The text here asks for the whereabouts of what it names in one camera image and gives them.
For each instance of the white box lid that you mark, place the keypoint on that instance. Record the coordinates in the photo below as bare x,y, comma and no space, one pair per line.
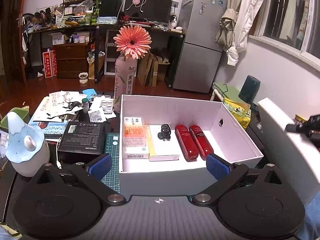
294,154

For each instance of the yellow panda tissue pack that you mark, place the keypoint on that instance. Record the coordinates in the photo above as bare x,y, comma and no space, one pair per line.
240,110

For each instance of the green small stool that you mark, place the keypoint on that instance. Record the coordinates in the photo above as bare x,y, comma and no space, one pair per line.
220,91

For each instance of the black computer monitor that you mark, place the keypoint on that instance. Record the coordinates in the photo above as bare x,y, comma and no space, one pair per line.
150,10

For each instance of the black hair claw clip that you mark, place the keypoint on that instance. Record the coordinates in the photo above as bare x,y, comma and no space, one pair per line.
165,133

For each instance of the dark red cosmetic bottle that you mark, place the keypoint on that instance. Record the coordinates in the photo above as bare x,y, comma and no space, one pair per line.
201,141

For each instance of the blue white ceramic humidifier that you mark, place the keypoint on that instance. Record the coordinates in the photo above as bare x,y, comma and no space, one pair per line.
26,148

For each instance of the black product box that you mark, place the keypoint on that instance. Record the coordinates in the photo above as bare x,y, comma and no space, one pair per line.
83,137

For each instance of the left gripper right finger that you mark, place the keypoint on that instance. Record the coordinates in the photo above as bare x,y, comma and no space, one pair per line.
227,176

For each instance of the orange white medicine box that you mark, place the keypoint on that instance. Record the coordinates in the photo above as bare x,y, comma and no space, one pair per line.
134,131

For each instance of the black desk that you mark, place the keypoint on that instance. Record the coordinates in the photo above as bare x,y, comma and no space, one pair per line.
95,32

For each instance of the pink tea bottle vase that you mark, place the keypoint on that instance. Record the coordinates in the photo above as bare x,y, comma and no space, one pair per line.
125,69

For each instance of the red sign box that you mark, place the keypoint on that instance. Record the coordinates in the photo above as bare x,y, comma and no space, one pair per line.
49,63

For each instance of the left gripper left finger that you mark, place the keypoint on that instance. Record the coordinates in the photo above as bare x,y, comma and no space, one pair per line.
88,177

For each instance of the silver refrigerator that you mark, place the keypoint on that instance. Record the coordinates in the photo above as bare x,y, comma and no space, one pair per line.
201,54

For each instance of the pink gerbera flower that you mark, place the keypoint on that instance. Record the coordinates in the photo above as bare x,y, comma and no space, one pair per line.
133,42

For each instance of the stack of papers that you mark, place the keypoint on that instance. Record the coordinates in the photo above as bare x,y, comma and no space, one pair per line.
58,108

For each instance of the green trash bin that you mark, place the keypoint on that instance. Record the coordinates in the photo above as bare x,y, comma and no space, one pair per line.
15,114

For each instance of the white storage box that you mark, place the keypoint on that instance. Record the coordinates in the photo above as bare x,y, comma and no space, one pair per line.
167,178

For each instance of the white curtain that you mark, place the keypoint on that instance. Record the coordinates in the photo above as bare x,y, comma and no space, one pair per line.
235,25

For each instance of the small ceramic pot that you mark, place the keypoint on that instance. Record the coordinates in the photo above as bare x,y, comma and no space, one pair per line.
83,78

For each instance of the white drawer unit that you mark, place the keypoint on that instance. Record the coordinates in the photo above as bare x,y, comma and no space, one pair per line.
111,53

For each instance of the white yellow medicine box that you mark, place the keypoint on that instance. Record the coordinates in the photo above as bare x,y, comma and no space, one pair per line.
155,149

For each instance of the green cutting mat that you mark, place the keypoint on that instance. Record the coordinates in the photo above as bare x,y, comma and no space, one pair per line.
112,148

